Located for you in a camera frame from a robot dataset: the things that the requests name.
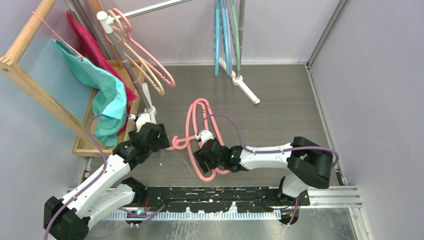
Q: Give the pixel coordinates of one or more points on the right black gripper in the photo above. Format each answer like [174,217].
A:
[201,157]

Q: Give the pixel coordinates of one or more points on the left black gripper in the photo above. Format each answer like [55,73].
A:
[161,142]

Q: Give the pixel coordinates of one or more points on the pink plastic hanger large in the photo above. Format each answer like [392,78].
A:
[190,131]

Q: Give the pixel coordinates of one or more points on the beige plastic hanger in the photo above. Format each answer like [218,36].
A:
[145,69]

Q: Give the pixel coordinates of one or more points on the green wire hanger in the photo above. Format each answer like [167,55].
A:
[235,35]

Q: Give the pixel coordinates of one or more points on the purple wire hanger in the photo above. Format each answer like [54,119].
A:
[230,51]

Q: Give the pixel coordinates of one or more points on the light blue wire hanger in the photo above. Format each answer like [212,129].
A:
[224,33]

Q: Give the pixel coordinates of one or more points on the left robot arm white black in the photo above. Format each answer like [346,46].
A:
[72,216]

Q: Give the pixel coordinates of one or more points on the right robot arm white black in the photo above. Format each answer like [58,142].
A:
[310,165]

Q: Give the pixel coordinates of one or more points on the teal cloth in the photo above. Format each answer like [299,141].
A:
[110,100]

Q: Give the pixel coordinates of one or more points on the magenta cloth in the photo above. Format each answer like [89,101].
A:
[92,52]

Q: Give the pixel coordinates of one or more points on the white metal clothes rack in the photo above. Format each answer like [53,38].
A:
[117,29]

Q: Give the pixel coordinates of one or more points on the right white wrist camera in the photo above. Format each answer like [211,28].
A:
[203,136]

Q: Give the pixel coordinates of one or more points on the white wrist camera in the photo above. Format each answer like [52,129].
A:
[203,136]
[140,119]

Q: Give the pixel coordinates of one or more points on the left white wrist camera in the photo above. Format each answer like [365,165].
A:
[140,119]

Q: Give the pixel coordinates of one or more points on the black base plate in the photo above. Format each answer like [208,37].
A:
[246,199]

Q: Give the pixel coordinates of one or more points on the aluminium rail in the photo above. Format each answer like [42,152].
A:
[334,197]

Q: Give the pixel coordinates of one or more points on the wooden frame rack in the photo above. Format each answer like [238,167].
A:
[29,32]

